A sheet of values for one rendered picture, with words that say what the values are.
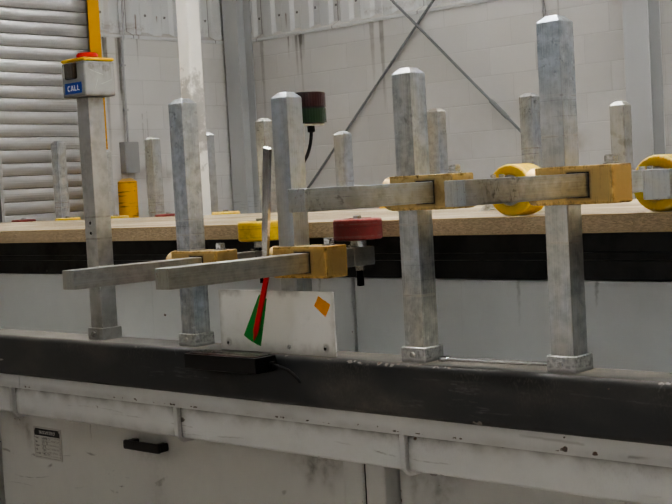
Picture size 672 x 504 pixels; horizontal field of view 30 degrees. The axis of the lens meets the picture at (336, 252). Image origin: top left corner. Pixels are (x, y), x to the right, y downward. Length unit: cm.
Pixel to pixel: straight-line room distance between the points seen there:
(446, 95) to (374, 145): 92
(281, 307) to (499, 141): 852
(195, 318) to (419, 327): 49
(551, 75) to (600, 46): 830
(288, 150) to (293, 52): 1003
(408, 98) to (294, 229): 31
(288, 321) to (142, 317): 69
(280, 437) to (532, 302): 47
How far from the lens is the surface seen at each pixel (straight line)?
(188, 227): 215
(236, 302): 207
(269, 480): 246
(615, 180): 162
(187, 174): 215
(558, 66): 166
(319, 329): 194
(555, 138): 166
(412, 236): 181
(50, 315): 289
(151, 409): 233
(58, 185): 434
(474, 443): 181
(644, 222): 182
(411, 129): 181
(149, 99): 1176
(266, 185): 192
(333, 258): 193
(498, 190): 147
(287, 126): 197
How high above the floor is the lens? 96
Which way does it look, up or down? 3 degrees down
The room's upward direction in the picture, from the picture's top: 3 degrees counter-clockwise
